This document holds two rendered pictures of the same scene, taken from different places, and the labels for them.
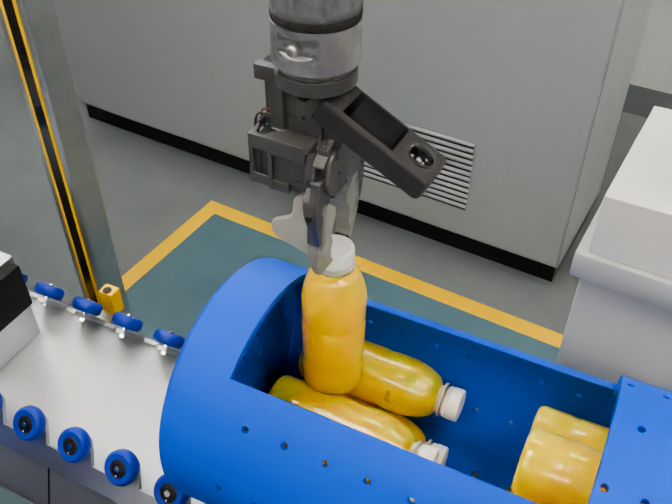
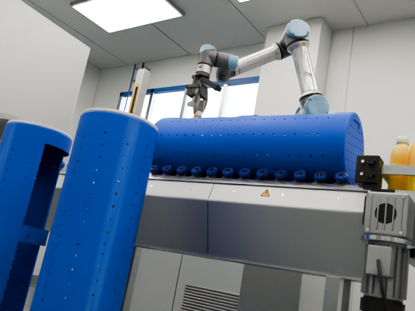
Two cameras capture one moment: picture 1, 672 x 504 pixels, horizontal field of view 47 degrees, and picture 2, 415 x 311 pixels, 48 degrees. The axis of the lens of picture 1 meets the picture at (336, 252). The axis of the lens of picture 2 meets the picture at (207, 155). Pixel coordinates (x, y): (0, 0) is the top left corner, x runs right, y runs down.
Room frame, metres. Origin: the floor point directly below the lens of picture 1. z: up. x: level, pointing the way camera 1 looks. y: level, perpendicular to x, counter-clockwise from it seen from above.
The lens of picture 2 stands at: (-1.50, -0.34, 0.55)
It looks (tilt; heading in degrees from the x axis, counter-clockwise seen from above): 14 degrees up; 7
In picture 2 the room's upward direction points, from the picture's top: 10 degrees clockwise
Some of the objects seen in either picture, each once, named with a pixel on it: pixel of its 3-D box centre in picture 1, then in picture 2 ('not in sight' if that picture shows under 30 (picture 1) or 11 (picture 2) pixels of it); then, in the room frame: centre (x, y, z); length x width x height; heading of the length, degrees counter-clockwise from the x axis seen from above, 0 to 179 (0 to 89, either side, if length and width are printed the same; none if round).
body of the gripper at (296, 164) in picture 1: (308, 124); (199, 86); (0.59, 0.02, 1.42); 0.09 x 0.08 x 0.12; 64
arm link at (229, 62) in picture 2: not in sight; (226, 63); (0.62, -0.08, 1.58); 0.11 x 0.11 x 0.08; 9
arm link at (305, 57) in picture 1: (314, 42); (202, 71); (0.59, 0.02, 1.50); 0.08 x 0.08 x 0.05
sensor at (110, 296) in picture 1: (100, 310); not in sight; (0.85, 0.37, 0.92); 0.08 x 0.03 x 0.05; 154
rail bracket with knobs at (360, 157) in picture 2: not in sight; (369, 174); (-0.03, -0.67, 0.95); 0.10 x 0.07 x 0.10; 154
